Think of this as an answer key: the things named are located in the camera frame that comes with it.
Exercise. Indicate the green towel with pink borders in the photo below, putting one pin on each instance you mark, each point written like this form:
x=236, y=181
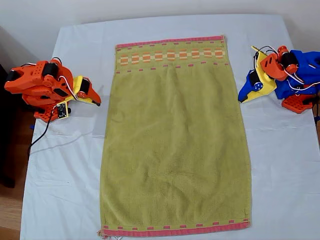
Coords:
x=175, y=140

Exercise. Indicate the white tablecloth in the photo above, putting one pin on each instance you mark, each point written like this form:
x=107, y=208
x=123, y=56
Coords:
x=75, y=162

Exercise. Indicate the dark wooden furniture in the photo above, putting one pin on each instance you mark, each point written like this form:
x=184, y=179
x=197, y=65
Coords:
x=6, y=125

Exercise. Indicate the camera board on red arm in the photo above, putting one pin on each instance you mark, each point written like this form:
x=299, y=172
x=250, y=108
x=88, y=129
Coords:
x=62, y=110

